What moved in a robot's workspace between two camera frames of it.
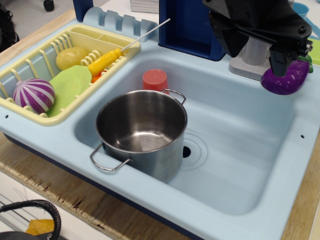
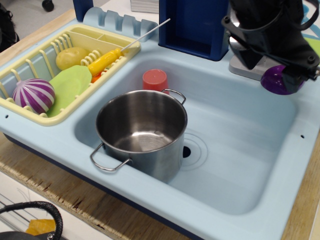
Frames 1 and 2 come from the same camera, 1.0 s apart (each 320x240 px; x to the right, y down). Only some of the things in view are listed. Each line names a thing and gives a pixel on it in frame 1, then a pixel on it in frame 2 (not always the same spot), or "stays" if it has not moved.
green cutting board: x=315 y=52 stays
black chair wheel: x=48 y=5 stays
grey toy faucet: x=252 y=60 stays
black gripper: x=276 y=22 → x=274 y=29
